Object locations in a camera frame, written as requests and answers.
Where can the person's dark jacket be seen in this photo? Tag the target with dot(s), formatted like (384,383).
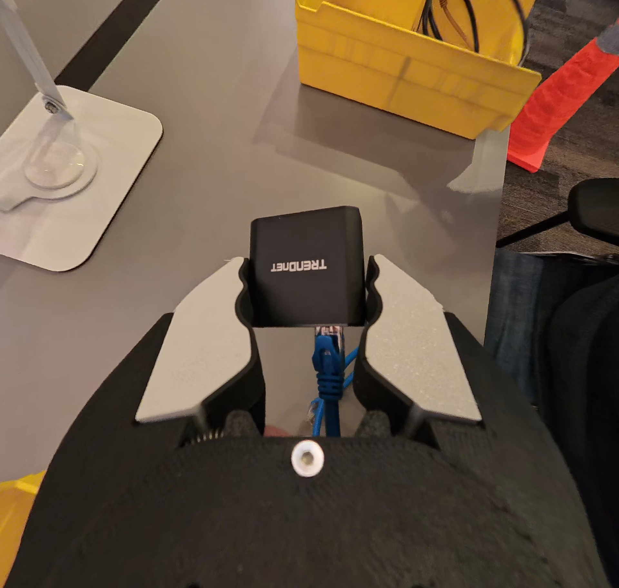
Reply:
(590,380)

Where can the black network switch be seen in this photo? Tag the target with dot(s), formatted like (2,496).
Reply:
(304,298)

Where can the white sign stand base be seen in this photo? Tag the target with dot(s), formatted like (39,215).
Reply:
(111,162)

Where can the orange traffic cone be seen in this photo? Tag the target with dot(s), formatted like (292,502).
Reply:
(551,114)

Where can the person's blue jeans leg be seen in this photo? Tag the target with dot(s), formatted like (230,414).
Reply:
(512,307)

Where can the yellow plastic bin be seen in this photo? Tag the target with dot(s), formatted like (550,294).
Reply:
(367,75)
(12,515)

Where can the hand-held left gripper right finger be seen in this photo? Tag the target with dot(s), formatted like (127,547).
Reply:
(420,351)

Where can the black chair armrest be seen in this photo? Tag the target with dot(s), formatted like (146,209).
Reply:
(595,206)

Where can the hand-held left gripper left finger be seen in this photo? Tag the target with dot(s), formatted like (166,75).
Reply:
(193,351)

